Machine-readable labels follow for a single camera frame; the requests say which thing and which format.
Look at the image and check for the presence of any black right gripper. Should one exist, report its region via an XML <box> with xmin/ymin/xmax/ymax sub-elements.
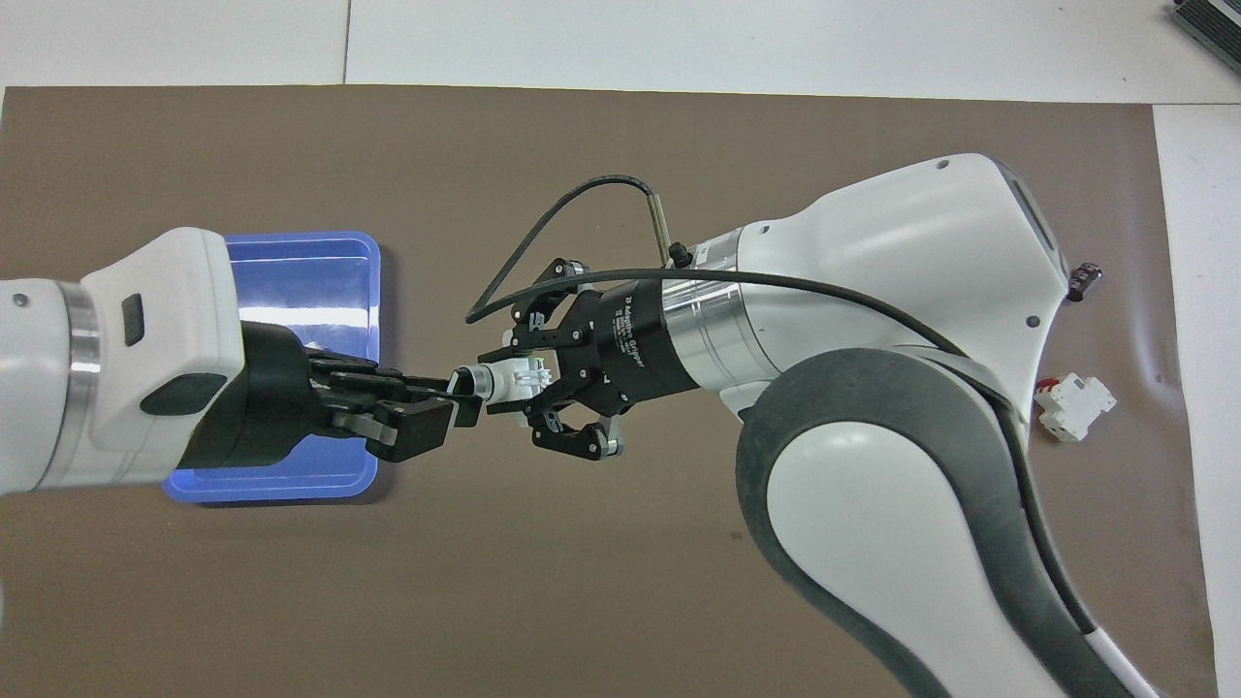
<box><xmin>502</xmin><ymin>256</ymin><xmax>701</xmax><ymax>462</ymax></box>

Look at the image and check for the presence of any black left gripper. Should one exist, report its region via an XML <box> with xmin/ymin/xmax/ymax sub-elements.
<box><xmin>179</xmin><ymin>320</ymin><xmax>483</xmax><ymax>471</ymax></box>

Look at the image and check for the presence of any small white grey part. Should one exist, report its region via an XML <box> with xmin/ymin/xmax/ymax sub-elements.
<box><xmin>449</xmin><ymin>354</ymin><xmax>558</xmax><ymax>406</ymax></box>

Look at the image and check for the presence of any blue plastic tray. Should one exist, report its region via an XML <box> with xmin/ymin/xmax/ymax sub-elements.
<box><xmin>163</xmin><ymin>231</ymin><xmax>382</xmax><ymax>504</ymax></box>

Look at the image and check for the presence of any brown paper table mat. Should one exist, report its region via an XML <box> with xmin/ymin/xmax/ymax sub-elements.
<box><xmin>0</xmin><ymin>85</ymin><xmax>1221</xmax><ymax>698</ymax></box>

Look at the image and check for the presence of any white circuit breaker red lever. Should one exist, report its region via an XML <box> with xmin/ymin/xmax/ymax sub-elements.
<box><xmin>1034</xmin><ymin>373</ymin><xmax>1118</xmax><ymax>443</ymax></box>

